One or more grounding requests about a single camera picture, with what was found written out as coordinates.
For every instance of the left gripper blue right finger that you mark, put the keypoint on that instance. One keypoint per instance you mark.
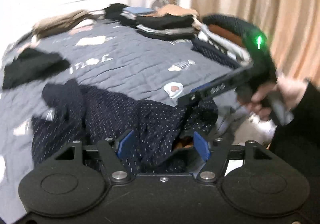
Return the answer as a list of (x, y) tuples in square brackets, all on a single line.
[(201, 146)]

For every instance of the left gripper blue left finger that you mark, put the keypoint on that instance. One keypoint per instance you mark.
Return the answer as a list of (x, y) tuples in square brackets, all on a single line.
[(125, 144)]

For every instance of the navy dotted shirt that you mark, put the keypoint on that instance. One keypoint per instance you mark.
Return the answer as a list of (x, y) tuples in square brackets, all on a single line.
[(90, 114)]

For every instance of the person's right forearm black sleeve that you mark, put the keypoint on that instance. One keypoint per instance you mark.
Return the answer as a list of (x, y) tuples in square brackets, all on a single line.
[(298, 142)]

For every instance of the folded clothes stack near edge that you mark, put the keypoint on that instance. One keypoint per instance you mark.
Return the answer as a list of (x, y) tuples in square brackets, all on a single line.
[(222, 43)]

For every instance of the stack of folded dark clothes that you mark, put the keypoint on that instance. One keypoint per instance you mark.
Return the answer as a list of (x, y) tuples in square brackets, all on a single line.
[(167, 28)]

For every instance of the far black folded clothes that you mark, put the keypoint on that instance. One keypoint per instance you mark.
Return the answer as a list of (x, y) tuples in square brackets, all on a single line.
[(125, 15)]

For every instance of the khaki folded clothes pile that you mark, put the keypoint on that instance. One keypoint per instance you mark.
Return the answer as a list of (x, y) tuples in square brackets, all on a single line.
[(59, 24)]

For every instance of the beige curtain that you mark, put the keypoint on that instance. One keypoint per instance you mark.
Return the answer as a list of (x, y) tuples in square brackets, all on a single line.
[(291, 26)]

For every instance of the grey patterned quilt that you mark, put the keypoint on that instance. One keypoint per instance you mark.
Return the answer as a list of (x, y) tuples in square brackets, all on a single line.
[(109, 56)]

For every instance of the black garment on quilt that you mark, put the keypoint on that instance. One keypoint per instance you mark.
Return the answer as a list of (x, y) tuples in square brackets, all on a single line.
[(33, 64)]

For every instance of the small white fan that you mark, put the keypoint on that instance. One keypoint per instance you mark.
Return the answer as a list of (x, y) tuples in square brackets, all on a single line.
[(156, 4)]

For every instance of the white bed headboard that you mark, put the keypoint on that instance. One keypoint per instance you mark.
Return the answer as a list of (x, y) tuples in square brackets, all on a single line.
[(91, 5)]

